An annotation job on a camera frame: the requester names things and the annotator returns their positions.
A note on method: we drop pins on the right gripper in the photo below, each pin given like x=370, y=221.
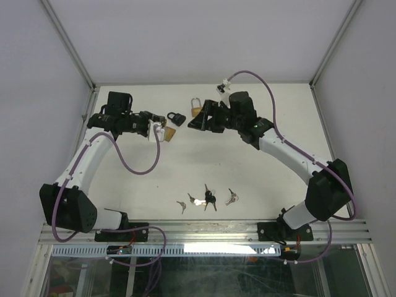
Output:
x=200, y=121

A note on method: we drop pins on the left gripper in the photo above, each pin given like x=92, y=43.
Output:
x=150, y=116

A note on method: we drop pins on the small silver key pair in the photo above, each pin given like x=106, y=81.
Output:
x=183, y=205

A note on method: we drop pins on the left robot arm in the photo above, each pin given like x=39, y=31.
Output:
x=65, y=202

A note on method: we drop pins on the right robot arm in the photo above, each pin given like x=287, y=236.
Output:
x=329, y=187

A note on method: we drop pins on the black headed key set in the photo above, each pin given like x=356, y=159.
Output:
x=210, y=198

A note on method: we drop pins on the silver key set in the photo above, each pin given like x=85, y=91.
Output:
x=233, y=198
x=196, y=202

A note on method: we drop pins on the right silver key set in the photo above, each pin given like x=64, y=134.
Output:
x=233, y=198

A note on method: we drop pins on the tall brass padlock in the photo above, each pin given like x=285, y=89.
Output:
x=196, y=106

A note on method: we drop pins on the medium brass padlock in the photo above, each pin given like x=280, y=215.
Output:
x=169, y=132

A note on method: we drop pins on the black padlock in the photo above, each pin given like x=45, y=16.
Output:
x=176, y=118

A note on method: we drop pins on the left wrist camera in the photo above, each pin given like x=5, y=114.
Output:
x=156, y=131

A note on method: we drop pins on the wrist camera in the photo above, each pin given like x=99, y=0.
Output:
x=224, y=91
x=156, y=131

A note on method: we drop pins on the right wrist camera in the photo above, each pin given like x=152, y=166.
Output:
x=224, y=91

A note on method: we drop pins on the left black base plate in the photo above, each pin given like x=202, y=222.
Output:
x=133, y=230

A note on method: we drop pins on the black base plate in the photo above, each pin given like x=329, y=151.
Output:
x=133, y=230
x=281, y=233

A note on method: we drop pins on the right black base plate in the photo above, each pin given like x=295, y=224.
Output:
x=281, y=233

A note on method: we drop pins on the white slotted cable duct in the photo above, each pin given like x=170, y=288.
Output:
x=170, y=250

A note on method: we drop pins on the aluminium mounting rail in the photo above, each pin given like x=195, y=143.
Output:
x=227, y=231

